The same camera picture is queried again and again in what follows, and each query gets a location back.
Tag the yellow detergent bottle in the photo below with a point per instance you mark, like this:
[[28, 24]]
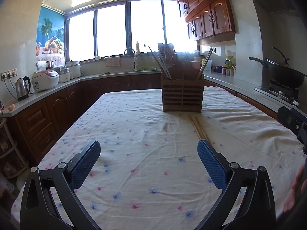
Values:
[[137, 49]]

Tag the upper wooden cabinets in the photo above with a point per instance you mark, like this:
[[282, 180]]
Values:
[[208, 21]]

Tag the pink hanging cloth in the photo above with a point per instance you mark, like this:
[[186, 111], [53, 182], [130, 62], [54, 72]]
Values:
[[112, 61]]

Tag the white dotted tablecloth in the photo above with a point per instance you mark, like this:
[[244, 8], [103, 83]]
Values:
[[159, 189]]

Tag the oil bottles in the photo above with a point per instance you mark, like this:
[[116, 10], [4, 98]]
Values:
[[230, 62]]

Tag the wall power outlet strip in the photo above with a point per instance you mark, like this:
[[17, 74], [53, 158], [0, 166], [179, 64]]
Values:
[[9, 73]]

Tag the green colander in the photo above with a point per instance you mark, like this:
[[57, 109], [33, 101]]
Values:
[[142, 69]]

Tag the white red rice cooker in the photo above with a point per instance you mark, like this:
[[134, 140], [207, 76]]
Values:
[[44, 80]]

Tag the tall white cooker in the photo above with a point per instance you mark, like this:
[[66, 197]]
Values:
[[74, 69]]

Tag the kitchen faucet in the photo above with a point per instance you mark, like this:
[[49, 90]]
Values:
[[131, 53]]

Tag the person's right hand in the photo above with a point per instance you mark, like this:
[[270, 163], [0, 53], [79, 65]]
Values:
[[299, 184]]

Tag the small white cooker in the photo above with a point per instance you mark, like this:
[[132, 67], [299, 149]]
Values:
[[64, 75]]

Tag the black wok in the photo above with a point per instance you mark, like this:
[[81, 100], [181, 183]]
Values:
[[282, 73]]

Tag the tropical fruit poster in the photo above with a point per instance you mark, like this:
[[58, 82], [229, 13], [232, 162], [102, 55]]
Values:
[[50, 37]]

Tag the plain wooden chopstick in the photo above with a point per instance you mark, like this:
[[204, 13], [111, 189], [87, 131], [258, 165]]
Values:
[[200, 73], [159, 62]]

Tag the carved wooden chopstick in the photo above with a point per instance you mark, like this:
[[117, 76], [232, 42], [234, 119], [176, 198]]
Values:
[[203, 130], [198, 132]]

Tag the wooden cabinets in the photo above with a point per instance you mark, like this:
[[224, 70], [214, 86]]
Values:
[[124, 120], [208, 21]]

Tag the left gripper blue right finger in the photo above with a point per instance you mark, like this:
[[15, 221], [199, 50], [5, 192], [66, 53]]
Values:
[[257, 209]]

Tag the paper towel roll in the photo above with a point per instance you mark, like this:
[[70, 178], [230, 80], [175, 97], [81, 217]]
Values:
[[41, 65]]

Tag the steel electric kettle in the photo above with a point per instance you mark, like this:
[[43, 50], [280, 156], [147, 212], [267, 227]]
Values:
[[23, 86]]

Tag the wooden utensil holder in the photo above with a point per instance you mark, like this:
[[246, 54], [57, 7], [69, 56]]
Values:
[[182, 89]]

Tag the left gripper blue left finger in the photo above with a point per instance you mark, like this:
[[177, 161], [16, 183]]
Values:
[[49, 200]]

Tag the spice jars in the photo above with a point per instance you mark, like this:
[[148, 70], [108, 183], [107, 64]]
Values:
[[228, 71]]

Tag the dish rack with boards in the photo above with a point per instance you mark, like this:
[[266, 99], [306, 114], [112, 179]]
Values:
[[170, 49]]

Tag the lower wooden cabinets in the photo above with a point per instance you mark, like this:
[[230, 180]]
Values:
[[124, 120]]

